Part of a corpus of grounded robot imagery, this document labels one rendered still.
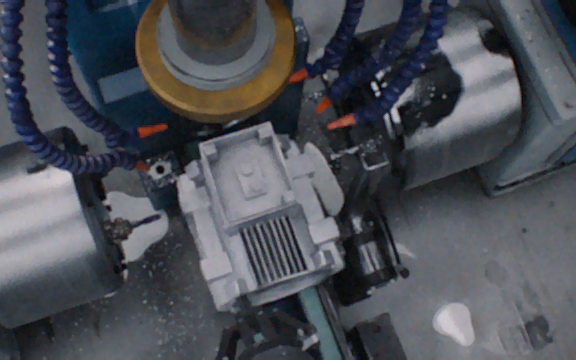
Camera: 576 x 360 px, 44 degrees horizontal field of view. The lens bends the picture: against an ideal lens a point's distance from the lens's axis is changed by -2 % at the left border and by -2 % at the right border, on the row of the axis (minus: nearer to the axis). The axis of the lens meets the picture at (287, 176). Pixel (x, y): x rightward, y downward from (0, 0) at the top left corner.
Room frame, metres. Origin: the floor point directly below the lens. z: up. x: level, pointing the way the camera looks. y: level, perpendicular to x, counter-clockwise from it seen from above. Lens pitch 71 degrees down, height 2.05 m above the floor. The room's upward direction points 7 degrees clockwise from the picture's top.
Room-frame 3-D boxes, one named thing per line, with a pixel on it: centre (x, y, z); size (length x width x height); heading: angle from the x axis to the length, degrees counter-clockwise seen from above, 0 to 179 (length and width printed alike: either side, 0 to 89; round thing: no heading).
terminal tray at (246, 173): (0.31, 0.05, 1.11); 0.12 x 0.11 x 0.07; 26
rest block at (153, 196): (0.37, 0.21, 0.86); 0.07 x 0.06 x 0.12; 117
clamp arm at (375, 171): (0.30, -0.10, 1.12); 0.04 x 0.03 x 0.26; 27
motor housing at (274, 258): (0.27, 0.03, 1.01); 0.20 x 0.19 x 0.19; 26
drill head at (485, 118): (0.51, -0.22, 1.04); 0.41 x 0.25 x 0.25; 117
